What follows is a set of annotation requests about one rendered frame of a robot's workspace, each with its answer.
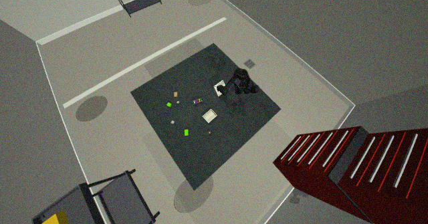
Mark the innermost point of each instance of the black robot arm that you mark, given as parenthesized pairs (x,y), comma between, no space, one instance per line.
(249,86)

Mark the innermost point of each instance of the beige shallow tray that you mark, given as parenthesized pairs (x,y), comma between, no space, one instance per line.
(209,116)

